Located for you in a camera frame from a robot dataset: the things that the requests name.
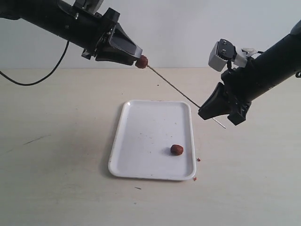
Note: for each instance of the right grey black robot arm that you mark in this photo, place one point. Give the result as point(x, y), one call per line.
point(276, 64)

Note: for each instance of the left grey black robot arm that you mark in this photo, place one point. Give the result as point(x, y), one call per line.
point(56, 16)

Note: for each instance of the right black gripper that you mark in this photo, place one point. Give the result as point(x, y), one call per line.
point(232, 97)

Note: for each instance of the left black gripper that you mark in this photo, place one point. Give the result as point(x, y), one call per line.
point(123, 51)

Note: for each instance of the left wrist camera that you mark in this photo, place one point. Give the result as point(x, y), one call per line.
point(90, 6)

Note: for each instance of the red fruit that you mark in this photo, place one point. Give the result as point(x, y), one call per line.
point(176, 150)
point(142, 62)

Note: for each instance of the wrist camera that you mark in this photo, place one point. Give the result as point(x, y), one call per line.
point(90, 6)
point(224, 53)

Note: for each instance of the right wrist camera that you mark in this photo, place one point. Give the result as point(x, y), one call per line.
point(224, 53)

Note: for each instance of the thin metal skewer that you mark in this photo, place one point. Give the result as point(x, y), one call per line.
point(173, 86)

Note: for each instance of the white rectangular plastic tray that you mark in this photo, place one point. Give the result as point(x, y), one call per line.
point(145, 132)

